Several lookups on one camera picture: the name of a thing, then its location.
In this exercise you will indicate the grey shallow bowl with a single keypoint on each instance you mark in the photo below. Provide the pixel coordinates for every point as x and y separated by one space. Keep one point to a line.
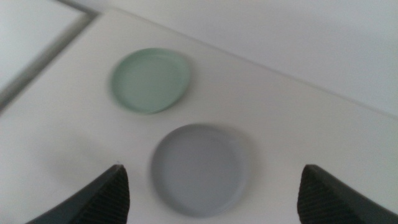
199 171

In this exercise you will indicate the pale green shallow bowl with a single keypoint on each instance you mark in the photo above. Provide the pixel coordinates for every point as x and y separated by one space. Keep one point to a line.
150 81

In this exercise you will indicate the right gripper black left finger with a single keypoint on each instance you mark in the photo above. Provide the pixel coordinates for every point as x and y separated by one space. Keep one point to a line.
102 202

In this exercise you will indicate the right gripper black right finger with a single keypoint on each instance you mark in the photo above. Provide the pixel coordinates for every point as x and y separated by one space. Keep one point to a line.
326 202

